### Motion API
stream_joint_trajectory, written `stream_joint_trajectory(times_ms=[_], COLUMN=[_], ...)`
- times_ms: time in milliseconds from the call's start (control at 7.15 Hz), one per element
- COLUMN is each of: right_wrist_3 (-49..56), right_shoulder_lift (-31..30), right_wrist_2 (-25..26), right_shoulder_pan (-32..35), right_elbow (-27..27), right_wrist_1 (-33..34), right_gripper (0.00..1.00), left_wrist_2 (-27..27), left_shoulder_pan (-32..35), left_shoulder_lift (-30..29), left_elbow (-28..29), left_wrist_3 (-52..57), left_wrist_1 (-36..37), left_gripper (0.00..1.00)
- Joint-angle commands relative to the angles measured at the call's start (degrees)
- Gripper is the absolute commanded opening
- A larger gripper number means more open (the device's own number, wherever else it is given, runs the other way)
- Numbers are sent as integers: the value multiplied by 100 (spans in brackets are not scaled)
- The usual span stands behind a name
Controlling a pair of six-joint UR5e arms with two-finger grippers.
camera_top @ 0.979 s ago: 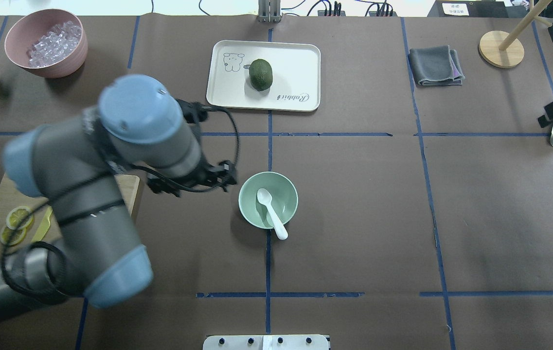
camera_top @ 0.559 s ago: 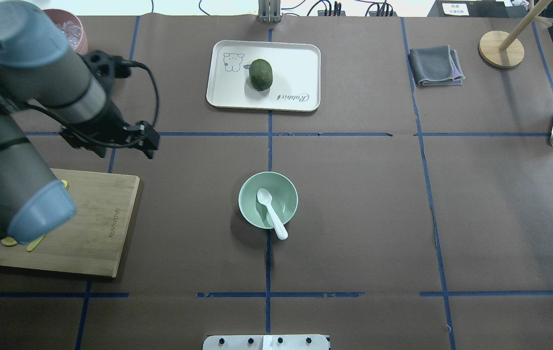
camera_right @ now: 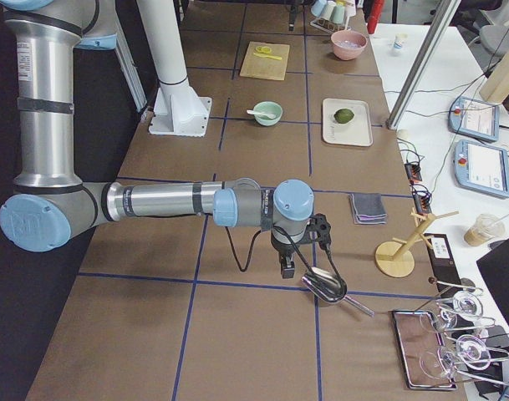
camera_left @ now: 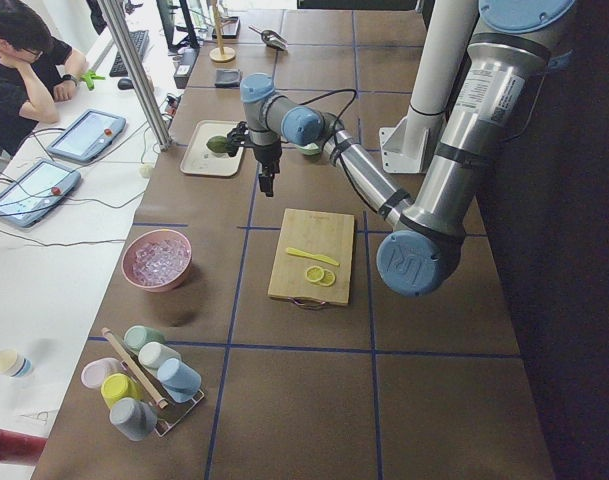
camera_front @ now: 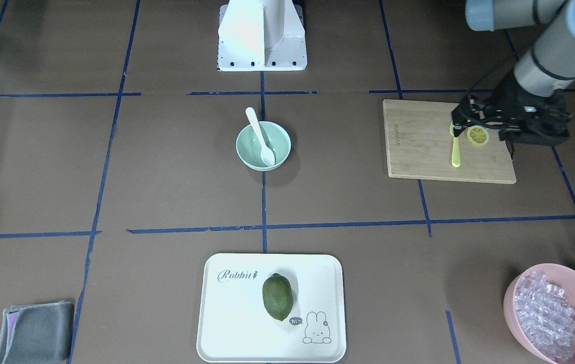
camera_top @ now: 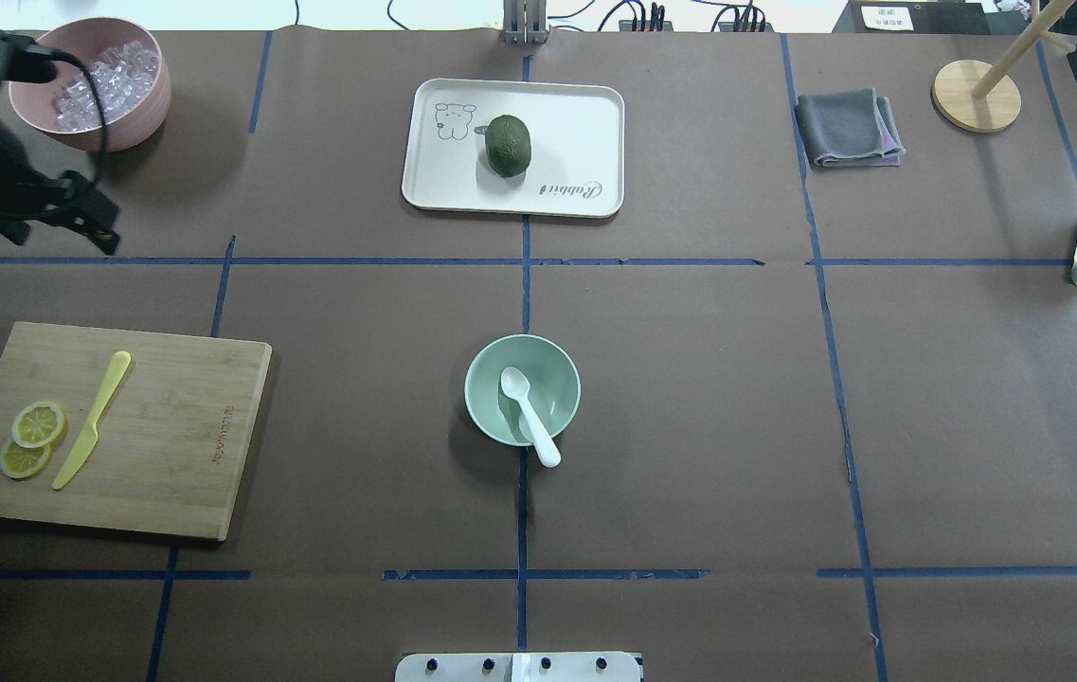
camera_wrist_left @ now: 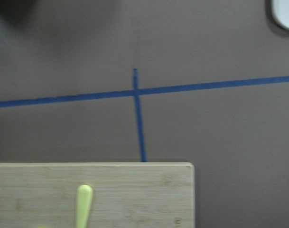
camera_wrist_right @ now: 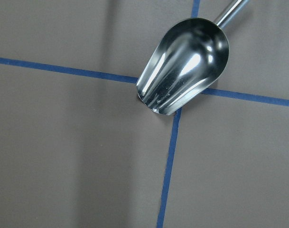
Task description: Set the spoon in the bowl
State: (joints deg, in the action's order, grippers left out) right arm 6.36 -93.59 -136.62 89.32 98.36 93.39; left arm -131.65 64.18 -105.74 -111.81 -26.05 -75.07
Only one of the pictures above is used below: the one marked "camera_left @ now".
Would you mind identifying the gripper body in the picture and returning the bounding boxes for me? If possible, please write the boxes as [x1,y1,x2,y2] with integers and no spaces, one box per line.
[253,141,282,175]

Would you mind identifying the green bowl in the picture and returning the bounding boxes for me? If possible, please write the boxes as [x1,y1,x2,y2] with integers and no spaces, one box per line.
[296,143,322,156]

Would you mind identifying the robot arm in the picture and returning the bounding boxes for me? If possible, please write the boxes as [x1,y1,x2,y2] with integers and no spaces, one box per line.
[240,1,576,297]

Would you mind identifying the pink bowl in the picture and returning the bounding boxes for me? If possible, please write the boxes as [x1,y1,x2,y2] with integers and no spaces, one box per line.
[121,229,192,293]

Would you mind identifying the green avocado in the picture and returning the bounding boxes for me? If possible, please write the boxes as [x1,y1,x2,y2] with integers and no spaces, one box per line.
[206,135,228,154]

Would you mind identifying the white rabbit tray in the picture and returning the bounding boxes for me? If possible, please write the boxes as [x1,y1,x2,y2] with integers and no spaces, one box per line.
[180,120,244,177]

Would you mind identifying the wooden cutting board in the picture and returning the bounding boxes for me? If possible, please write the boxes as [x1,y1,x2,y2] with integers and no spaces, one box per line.
[268,209,355,306]

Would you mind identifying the grey folded cloth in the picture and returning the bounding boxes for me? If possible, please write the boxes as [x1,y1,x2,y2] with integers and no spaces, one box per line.
[214,69,242,88]

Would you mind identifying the yellow plastic knife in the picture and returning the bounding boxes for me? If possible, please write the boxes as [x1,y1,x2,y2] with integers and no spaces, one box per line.
[285,247,340,266]

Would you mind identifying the upper lemon slice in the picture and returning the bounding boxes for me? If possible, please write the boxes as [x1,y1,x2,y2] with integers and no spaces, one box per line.
[305,265,325,284]

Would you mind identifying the lemon slice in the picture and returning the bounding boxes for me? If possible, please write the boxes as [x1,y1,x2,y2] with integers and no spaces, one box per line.
[317,269,336,287]
[305,265,325,284]

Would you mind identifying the power strip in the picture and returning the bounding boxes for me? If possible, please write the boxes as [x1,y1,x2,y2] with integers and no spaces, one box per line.
[162,94,181,126]

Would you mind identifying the wooden mug tree stand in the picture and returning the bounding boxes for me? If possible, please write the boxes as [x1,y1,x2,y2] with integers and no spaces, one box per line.
[209,0,236,64]

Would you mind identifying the lower lemon slice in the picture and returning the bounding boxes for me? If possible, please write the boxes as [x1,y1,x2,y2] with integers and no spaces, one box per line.
[317,269,336,287]

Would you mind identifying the metal scoop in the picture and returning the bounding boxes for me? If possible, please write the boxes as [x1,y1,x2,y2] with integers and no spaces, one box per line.
[249,25,288,51]

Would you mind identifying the white pillar base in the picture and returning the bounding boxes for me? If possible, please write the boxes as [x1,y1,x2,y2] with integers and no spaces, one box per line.
[379,0,478,174]

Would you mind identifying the clear ice cubes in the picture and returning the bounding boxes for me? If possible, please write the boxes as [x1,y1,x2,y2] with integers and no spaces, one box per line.
[131,239,190,286]

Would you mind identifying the computer mouse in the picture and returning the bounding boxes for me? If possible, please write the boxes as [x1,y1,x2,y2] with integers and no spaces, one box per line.
[117,77,134,91]

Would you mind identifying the black keyboard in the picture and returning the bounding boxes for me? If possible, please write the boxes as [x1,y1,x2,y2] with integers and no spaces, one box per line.
[108,29,151,78]

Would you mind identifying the far teach pendant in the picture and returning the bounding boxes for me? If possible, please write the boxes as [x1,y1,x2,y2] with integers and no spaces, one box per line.
[46,109,126,164]

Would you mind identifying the teach pendant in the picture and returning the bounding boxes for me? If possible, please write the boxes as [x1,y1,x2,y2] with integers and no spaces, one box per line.
[0,159,81,228]
[46,109,126,164]

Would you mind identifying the green cup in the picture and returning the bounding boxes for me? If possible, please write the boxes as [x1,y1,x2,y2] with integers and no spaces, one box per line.
[123,325,166,353]

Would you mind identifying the white cup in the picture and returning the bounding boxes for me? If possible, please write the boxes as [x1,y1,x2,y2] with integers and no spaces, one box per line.
[138,341,182,374]

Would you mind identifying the blue cup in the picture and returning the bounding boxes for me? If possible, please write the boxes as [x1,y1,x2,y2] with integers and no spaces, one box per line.
[157,358,202,403]

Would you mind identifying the near teach pendant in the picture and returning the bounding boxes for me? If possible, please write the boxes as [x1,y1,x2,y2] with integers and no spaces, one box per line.
[0,159,81,228]

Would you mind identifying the yellow cup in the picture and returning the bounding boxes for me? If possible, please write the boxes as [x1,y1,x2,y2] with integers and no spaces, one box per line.
[100,373,143,408]

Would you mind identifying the person in black shirt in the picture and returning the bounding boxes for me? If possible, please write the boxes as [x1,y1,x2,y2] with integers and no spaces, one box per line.
[0,1,88,156]

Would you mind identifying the pink cup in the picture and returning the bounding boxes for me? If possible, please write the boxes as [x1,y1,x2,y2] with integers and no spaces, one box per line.
[80,357,122,389]

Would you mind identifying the grey cup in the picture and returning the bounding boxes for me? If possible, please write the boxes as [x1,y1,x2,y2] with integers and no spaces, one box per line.
[109,397,158,441]

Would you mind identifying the paper cup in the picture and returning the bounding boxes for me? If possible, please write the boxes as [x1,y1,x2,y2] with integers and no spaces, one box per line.
[0,349,32,378]

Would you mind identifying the red fire extinguisher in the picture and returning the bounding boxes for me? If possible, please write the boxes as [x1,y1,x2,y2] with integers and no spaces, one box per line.
[0,429,47,466]

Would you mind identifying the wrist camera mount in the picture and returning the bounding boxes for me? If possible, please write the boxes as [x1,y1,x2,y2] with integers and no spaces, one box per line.
[225,121,254,157]

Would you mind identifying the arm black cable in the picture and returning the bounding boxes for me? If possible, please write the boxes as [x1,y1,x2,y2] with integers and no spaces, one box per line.
[278,88,385,217]

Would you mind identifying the aluminium frame post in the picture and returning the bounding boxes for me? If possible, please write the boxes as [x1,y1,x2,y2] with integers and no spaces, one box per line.
[98,0,172,151]

